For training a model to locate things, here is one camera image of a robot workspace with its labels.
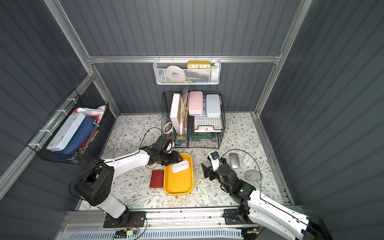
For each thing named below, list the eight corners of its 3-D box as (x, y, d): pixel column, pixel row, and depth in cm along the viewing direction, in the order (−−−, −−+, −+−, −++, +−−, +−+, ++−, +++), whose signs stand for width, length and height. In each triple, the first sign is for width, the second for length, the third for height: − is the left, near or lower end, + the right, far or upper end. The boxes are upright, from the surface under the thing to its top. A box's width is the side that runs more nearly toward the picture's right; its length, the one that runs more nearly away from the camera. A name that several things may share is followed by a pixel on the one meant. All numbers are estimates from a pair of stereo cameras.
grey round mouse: (245, 181, 87) (247, 179, 84) (243, 172, 91) (244, 169, 88) (261, 181, 87) (263, 179, 84) (258, 172, 91) (260, 169, 88)
